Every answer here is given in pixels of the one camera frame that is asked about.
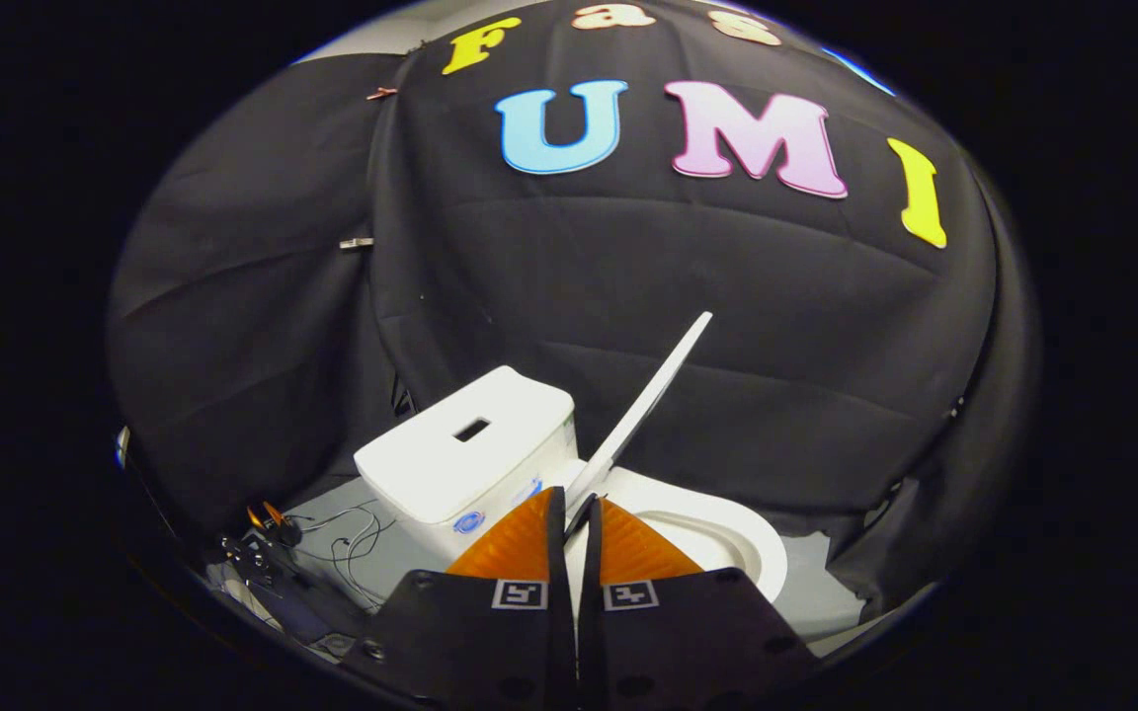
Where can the black backdrop cloth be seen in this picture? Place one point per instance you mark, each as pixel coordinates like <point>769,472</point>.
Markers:
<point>628,276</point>

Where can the orange black hand tool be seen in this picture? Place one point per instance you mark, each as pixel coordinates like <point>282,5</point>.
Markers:
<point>273,520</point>

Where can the silver metal clip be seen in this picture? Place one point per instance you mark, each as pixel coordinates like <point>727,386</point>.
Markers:
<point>357,243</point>

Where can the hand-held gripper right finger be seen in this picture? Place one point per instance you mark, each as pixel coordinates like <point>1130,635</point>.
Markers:
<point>591,612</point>

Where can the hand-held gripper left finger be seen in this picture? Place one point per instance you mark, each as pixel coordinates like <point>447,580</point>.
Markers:
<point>557,612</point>

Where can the white toilet lid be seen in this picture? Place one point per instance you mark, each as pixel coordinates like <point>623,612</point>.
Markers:
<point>643,405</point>

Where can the white ceramic toilet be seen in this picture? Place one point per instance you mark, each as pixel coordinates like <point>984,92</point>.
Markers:
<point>450,464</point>

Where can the copper metal clip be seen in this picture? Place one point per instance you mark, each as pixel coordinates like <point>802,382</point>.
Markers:
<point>381,94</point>

